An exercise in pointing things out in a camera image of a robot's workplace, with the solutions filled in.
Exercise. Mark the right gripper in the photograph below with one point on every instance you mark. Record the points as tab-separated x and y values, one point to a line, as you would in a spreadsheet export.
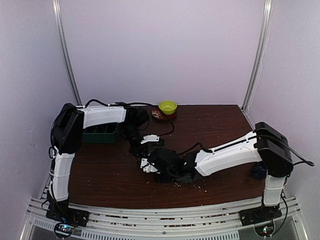
163	180

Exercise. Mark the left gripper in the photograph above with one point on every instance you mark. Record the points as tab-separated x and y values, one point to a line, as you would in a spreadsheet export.
143	148

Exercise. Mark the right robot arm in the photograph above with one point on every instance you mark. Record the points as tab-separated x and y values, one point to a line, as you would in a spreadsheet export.
263	145

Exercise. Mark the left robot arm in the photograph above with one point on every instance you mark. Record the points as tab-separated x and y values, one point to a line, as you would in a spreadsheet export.
66	139

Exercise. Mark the red floral plate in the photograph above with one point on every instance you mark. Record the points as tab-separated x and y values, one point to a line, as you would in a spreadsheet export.
158	115

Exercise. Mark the lime green plastic bowl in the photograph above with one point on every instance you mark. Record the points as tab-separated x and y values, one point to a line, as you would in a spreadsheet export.
168	107

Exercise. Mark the green plastic divider tray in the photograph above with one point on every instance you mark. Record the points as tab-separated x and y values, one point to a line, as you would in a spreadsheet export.
101	134

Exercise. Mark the dark blue mug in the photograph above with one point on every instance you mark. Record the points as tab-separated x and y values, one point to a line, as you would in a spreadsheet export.
259	171

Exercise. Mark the right controller board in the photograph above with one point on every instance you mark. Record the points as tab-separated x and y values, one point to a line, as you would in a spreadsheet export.
265	230

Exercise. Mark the controller board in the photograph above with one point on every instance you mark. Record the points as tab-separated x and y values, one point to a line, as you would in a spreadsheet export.
63	230
265	230

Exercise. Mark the left controller board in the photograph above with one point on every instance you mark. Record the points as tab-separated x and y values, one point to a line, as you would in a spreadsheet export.
63	230

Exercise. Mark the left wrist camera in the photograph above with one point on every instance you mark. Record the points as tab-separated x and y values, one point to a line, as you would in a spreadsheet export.
142	116

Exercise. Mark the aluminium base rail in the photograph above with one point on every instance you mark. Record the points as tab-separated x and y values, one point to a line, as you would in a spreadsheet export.
208	222

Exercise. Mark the aluminium frame post left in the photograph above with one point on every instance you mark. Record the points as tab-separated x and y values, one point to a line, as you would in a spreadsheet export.
65	53

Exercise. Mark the aluminium frame post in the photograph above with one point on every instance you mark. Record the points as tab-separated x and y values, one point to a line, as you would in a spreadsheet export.
65	53
257	64

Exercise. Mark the aluminium frame post right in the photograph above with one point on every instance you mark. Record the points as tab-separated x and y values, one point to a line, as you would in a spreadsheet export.
257	64

